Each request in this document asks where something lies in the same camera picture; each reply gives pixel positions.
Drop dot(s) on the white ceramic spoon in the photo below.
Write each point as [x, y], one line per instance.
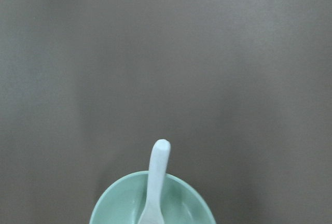
[156, 174]

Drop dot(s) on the mint green bowl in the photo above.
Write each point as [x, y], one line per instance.
[124, 200]

